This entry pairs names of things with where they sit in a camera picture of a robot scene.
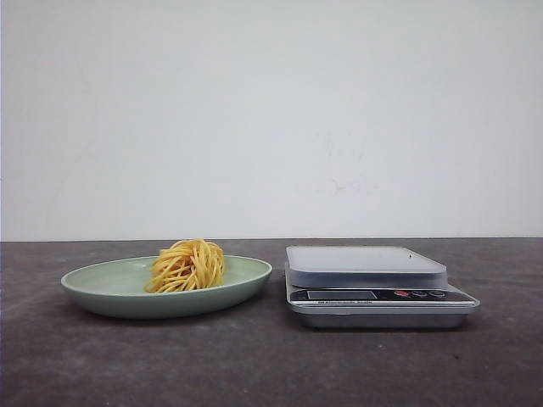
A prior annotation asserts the yellow vermicelli noodle bundle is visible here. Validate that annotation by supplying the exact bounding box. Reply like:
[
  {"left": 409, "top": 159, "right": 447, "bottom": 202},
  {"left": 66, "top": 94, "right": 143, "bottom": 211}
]
[{"left": 143, "top": 238, "right": 226, "bottom": 293}]

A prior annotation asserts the silver digital kitchen scale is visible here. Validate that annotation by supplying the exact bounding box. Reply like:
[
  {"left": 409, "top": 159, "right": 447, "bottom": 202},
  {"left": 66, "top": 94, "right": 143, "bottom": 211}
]
[{"left": 285, "top": 246, "right": 480, "bottom": 329}]

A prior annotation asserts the light green plate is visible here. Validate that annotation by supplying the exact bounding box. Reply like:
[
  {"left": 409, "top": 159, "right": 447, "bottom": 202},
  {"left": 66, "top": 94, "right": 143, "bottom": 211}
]
[{"left": 60, "top": 255, "right": 272, "bottom": 319}]

